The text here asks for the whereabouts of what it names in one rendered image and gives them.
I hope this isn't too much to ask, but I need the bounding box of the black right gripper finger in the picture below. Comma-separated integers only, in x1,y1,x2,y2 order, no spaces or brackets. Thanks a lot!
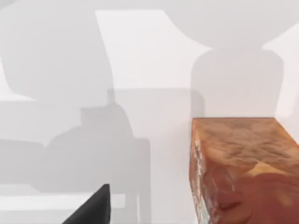
61,183,112,224

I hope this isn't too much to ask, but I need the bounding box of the brown bread loaf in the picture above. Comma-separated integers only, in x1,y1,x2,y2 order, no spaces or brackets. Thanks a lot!
188,117,299,224

